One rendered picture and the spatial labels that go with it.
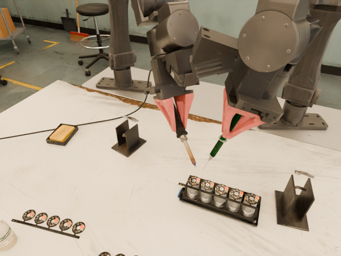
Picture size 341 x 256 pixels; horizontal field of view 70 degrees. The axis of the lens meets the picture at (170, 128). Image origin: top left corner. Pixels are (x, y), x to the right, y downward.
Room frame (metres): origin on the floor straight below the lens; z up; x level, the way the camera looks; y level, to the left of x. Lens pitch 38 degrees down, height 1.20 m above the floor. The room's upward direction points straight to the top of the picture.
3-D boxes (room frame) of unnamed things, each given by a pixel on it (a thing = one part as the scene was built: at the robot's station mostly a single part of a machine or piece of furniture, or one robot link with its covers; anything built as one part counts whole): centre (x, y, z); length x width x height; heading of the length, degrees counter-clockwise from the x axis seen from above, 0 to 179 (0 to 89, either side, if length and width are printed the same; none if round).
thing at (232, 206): (0.29, -0.12, 0.79); 0.02 x 0.02 x 0.05
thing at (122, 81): (0.82, 0.17, 0.79); 0.20 x 0.07 x 0.08; 79
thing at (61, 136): (0.53, 0.30, 0.76); 0.07 x 0.05 x 0.02; 168
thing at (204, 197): (0.31, -0.07, 0.79); 0.02 x 0.02 x 0.05
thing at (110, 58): (0.81, 0.17, 0.85); 0.09 x 0.06 x 0.06; 115
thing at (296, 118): (0.59, -0.36, 0.79); 0.20 x 0.07 x 0.08; 89
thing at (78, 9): (2.66, 0.77, 0.62); 0.34 x 0.34 x 0.02
